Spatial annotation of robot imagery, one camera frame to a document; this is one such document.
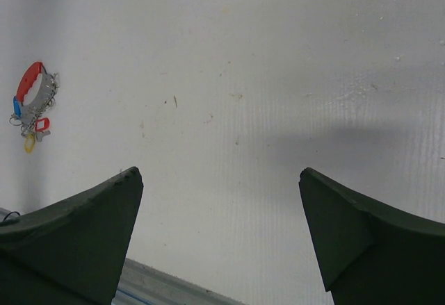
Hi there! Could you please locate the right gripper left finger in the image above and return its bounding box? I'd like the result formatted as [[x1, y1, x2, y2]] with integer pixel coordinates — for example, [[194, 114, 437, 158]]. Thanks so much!
[[1, 167, 143, 304]]

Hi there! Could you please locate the red grey keyring holder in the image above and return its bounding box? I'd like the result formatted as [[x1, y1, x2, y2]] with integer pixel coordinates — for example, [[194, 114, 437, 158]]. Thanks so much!
[[10, 62, 59, 137]]

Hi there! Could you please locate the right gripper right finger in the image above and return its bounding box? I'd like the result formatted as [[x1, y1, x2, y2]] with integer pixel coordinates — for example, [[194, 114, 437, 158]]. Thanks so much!
[[299, 168, 444, 304]]

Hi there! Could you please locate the red tag key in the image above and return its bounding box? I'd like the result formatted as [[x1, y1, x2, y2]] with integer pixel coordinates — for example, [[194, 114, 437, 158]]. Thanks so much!
[[34, 117, 51, 142]]

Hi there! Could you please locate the blue tag key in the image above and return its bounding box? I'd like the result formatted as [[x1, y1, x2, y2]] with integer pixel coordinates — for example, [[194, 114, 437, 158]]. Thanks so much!
[[13, 96, 22, 118]]

